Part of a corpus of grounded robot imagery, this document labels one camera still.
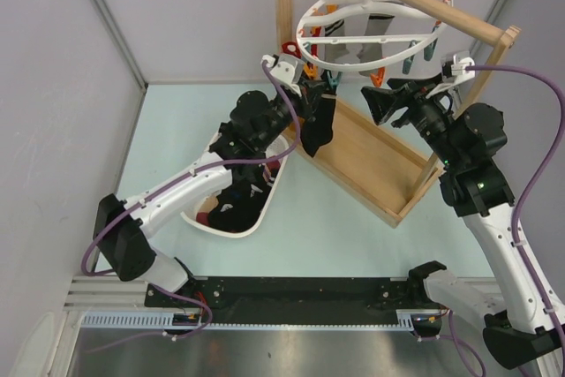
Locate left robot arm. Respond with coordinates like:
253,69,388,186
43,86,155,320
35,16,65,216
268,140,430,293
93,79,330,306

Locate orange clip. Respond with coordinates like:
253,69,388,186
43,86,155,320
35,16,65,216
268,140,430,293
370,67,386,87

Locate grey striped sock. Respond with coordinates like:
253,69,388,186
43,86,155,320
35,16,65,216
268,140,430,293
324,19,350,63
357,12,396,64

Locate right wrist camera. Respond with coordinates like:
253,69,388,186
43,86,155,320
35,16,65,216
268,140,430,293
427,50,476,97

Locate white round clip hanger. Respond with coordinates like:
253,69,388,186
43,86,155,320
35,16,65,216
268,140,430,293
295,0,448,76

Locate pile of dark socks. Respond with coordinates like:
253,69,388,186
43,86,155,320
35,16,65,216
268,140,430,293
196,161,281,234

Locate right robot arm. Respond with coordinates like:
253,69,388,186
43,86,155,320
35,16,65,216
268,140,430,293
361,79,564,369

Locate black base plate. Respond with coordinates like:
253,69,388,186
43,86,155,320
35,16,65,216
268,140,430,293
144,276,448,336

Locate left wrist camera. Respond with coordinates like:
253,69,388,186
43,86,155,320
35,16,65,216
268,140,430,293
261,53,305,92

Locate black sock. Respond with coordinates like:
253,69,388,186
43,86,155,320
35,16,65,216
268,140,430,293
300,94,337,157

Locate teal clip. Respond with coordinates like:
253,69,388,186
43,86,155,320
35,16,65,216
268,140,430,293
322,70,343,91
402,40,418,75

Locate wooden hanger stand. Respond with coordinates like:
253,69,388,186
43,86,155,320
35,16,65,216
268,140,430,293
257,0,522,230

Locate red patterned sock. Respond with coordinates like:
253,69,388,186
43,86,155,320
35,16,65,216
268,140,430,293
282,41,302,58

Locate white cable duct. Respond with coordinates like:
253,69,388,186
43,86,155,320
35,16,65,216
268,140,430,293
81,312,414,331

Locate yellow clip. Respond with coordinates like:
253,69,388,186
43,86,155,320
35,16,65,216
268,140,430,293
303,63,319,80

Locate white laundry basket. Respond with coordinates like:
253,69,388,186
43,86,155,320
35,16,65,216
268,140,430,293
180,158,287,238

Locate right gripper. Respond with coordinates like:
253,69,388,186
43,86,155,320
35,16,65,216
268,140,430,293
361,72,463,169

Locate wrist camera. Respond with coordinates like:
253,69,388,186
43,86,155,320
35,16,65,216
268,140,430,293
427,50,476,97
261,53,305,92

